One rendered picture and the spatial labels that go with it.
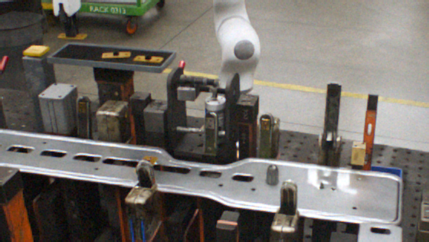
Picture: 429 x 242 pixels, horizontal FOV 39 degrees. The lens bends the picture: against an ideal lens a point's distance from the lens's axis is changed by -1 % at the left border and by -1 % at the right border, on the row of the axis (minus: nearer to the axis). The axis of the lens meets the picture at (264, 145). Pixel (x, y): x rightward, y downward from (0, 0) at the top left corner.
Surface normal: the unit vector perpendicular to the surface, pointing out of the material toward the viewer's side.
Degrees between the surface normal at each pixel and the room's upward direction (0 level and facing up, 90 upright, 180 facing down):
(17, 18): 91
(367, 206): 0
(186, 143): 0
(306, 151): 0
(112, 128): 90
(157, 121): 90
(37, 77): 90
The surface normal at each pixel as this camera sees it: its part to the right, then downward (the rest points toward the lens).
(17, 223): 0.98, 0.11
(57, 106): -0.21, 0.48
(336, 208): 0.01, -0.87
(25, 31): 0.74, 0.39
